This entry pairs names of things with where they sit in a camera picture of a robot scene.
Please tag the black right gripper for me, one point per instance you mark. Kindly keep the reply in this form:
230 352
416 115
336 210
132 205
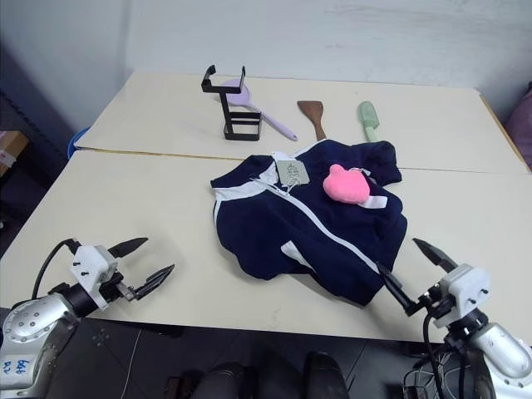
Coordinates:
434 301

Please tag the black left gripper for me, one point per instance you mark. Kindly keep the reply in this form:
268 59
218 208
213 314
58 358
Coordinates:
118 289

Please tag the pink plush toy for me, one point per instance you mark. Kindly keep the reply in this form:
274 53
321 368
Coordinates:
347 187

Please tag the navy zip jacket white stripes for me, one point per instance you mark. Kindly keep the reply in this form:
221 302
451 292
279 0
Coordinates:
266 232

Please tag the dark rounded shape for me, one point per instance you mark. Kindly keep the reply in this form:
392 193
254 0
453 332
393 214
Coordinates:
326 376
232 382

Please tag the blue plastic bin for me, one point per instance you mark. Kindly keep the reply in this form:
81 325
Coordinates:
77 141

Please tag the grey paper hang tag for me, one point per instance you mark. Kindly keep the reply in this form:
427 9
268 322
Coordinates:
293 172

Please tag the green silicone spatula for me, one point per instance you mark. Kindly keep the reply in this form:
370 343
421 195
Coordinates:
369 116

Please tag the brown cardboard box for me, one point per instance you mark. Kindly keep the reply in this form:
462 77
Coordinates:
10 149

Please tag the purple fabric bundle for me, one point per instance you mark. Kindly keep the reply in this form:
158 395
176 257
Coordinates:
521 129

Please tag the brown wooden spatula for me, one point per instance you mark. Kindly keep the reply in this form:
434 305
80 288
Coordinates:
312 113

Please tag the purple silicone spoon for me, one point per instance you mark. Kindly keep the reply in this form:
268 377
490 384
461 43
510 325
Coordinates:
239 96

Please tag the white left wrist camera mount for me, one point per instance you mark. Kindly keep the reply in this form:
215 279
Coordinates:
93 262

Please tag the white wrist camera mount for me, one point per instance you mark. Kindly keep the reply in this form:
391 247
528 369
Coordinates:
93 262
465 287

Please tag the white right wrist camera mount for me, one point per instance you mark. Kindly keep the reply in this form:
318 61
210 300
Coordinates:
465 287

